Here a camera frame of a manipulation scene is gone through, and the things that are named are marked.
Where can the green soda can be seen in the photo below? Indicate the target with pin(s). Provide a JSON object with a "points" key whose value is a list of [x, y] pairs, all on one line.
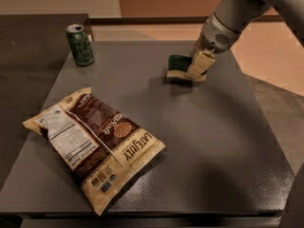
{"points": [[79, 45]]}

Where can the brown chips bag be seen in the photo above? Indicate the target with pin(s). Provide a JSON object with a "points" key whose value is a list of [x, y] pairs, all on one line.
{"points": [[102, 148]]}

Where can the green and yellow sponge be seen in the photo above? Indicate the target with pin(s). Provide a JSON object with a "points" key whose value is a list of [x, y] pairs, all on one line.
{"points": [[177, 67]]}

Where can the dark side table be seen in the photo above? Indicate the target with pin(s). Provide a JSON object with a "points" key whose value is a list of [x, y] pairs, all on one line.
{"points": [[33, 49]]}

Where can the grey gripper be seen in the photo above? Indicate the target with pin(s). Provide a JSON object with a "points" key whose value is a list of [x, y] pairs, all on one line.
{"points": [[215, 37]]}

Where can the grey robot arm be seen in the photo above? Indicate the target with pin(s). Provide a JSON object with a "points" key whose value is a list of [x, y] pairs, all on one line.
{"points": [[230, 18]]}

